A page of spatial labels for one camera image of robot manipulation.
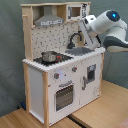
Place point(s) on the grey toy sink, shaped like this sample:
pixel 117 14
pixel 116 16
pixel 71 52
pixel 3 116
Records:
pixel 79 51

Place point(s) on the wooden toy kitchen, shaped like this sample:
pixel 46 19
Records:
pixel 40 84

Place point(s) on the black toy faucet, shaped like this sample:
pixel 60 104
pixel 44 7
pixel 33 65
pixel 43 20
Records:
pixel 73 40

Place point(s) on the red left knob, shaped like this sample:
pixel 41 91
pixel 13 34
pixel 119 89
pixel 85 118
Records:
pixel 56 75

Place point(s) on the oven door with window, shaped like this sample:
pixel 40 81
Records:
pixel 64 97

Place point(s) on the toy microwave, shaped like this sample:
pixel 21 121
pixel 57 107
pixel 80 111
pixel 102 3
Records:
pixel 77 11

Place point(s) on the red knob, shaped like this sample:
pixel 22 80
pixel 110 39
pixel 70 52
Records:
pixel 56 75
pixel 74 69

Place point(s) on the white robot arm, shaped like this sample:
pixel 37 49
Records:
pixel 108 22

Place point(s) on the red right knob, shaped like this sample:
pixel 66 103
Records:
pixel 74 69

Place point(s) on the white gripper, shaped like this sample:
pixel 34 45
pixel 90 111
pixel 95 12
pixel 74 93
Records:
pixel 89 35

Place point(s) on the cabinet door with dispenser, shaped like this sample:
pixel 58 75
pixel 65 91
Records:
pixel 90 79

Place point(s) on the small metal pot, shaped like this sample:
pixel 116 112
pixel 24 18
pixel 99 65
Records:
pixel 49 56

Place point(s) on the black stove top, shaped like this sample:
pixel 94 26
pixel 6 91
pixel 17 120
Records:
pixel 59 58

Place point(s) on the grey range hood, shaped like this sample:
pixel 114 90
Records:
pixel 48 18

